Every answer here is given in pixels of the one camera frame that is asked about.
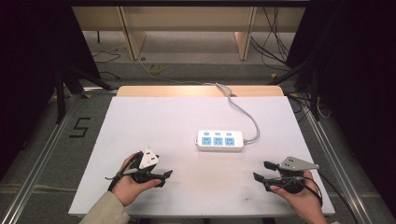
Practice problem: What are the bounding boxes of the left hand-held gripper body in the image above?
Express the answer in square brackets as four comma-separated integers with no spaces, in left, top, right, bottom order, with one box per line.
[130,147,162,185]

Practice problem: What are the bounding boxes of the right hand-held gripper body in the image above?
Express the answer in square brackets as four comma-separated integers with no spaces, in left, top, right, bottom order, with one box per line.
[274,156,320,195]

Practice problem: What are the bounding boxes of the person's left hand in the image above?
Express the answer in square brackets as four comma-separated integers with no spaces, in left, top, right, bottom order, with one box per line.
[111,152,163,208]

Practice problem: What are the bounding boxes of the person's right hand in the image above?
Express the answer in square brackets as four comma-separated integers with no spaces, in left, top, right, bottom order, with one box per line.
[269,169,328,222]

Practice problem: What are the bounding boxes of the white power strip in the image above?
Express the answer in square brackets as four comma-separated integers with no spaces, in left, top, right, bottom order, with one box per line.
[195,129,246,153]

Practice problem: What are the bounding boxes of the black metal stand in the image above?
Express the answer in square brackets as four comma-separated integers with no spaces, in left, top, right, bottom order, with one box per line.
[266,58,322,122]
[54,64,115,125]

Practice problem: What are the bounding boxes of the yellow tape roll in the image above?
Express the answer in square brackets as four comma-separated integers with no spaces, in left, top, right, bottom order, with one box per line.
[147,63,163,76]

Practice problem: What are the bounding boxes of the dark curtain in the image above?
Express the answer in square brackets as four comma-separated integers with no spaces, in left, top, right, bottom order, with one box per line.
[0,0,102,181]
[284,0,396,218]

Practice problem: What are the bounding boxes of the light wooden desk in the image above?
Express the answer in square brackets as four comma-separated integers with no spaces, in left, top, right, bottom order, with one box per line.
[71,5,308,62]

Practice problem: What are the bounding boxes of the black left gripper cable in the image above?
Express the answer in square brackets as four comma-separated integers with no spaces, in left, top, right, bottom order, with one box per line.
[105,151,145,192]

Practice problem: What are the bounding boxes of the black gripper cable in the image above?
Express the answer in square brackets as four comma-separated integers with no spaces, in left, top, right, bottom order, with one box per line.
[105,151,145,192]
[303,169,361,224]

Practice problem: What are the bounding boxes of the aluminium floor rail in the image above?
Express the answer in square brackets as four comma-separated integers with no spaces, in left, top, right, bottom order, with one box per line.
[297,92,376,224]
[0,91,82,224]

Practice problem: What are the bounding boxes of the grey power strip cable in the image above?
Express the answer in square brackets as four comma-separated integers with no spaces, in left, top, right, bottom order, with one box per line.
[202,81,262,146]

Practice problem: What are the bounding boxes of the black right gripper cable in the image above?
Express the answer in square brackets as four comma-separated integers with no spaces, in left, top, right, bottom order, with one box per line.
[303,169,361,224]

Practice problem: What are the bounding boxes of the pale floor cable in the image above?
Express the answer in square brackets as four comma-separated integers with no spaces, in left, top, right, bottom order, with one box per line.
[137,59,205,86]

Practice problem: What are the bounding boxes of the thin black floor cable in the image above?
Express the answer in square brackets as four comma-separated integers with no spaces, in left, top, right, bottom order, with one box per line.
[92,49,123,80]

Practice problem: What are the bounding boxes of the bundle of black cables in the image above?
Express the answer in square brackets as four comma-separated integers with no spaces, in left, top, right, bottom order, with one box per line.
[248,6,291,73]

